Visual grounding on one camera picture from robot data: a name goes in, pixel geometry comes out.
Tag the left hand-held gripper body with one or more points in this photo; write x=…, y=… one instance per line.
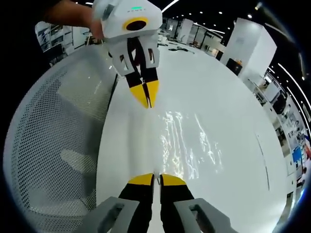
x=116, y=24

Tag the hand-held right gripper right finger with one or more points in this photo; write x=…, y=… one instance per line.
x=175, y=206

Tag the person's left hand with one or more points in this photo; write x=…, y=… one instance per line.
x=97, y=28

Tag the row of white desks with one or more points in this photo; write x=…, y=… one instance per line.
x=279, y=109

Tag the white mesh office chair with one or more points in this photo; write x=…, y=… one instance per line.
x=48, y=145

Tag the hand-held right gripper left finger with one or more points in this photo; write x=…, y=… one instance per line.
x=136, y=206

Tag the black case with orange top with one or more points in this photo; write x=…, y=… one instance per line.
x=234, y=66

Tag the blue box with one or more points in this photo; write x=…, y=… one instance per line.
x=297, y=155

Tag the clear plastic food packaging bag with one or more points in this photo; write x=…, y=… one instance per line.
x=184, y=145

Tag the large white square pillar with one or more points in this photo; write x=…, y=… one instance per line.
x=252, y=46

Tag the white shelving unit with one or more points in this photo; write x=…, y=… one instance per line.
x=52, y=36

